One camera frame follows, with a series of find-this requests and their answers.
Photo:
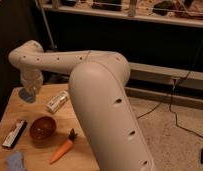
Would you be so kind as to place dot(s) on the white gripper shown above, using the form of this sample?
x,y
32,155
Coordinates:
x,y
31,78

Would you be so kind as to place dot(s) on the blue ceramic cup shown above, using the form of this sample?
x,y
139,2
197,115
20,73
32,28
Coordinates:
x,y
26,96

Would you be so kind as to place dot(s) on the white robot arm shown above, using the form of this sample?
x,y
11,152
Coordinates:
x,y
96,90

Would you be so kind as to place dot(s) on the grey metal pole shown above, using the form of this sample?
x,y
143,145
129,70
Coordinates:
x,y
52,44

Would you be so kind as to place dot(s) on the red bowl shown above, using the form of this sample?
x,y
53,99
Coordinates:
x,y
42,129

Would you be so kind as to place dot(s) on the black and silver stapler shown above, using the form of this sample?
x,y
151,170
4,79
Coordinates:
x,y
14,134

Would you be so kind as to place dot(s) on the orange toy carrot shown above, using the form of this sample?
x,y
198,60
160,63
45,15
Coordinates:
x,y
64,148

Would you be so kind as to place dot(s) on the blue sponge cloth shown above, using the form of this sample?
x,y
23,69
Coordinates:
x,y
14,162

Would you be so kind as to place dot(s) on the white shelf board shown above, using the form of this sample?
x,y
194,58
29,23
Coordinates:
x,y
126,16

